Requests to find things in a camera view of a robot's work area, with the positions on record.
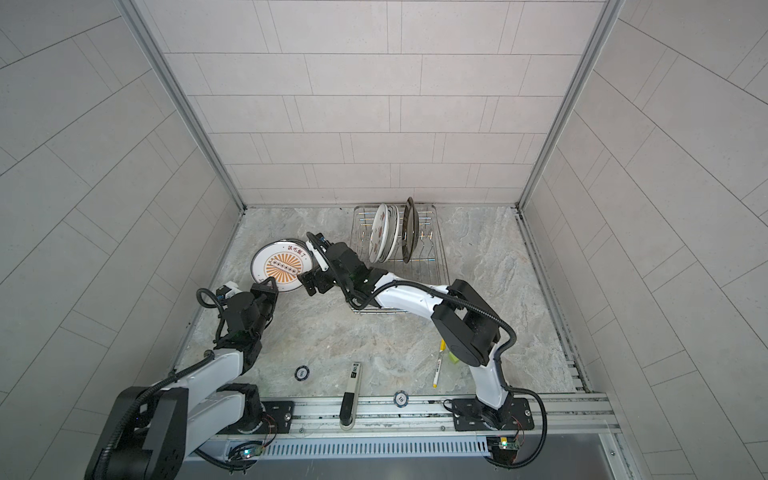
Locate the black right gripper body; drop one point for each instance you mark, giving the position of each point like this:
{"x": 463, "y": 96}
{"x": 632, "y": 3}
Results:
{"x": 328, "y": 278}

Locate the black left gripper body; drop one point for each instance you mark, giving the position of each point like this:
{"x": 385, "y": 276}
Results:
{"x": 263, "y": 303}

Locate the small sunburst plate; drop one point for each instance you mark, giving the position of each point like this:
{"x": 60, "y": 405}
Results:
{"x": 284, "y": 260}

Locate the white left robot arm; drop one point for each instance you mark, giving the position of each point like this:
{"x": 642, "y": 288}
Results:
{"x": 151, "y": 430}

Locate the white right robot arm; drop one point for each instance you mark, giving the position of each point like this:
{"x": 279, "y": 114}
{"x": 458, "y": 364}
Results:
{"x": 473, "y": 332}

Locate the white watermelon pattern plate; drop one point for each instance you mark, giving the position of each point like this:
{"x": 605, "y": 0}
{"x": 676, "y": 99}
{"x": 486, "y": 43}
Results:
{"x": 379, "y": 228}

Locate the white blue striped plate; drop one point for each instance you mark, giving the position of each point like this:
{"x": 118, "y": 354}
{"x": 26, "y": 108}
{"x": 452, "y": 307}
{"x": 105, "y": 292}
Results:
{"x": 395, "y": 225}

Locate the dark rimmed checkered plate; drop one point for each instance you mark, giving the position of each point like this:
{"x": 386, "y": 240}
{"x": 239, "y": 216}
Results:
{"x": 410, "y": 230}

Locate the yellow capped white marker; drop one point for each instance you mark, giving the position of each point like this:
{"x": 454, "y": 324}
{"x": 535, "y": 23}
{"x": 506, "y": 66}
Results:
{"x": 439, "y": 362}

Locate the left circuit board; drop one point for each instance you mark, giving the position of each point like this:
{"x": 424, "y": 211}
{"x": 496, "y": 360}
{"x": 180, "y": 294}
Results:
{"x": 243, "y": 456}

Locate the circuit board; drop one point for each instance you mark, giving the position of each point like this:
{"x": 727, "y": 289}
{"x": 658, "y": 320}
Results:
{"x": 503, "y": 451}
{"x": 243, "y": 456}

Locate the black white handheld scraper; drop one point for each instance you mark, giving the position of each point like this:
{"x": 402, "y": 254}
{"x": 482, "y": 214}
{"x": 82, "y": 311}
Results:
{"x": 347, "y": 414}

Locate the right round poker chip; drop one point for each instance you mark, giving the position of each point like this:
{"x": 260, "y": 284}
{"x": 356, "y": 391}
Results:
{"x": 401, "y": 399}

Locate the right circuit board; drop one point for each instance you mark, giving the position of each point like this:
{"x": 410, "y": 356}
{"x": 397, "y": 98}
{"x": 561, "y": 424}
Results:
{"x": 503, "y": 451}

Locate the metal wire dish rack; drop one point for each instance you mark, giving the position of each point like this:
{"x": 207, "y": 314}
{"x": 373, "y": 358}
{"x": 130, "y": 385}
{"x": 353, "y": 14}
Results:
{"x": 427, "y": 265}

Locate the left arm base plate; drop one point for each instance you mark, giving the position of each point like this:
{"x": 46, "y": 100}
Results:
{"x": 275, "y": 418}

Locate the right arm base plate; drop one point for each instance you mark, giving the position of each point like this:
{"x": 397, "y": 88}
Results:
{"x": 473, "y": 415}

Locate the aluminium front rail frame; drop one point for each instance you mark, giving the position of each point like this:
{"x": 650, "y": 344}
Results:
{"x": 379, "y": 417}

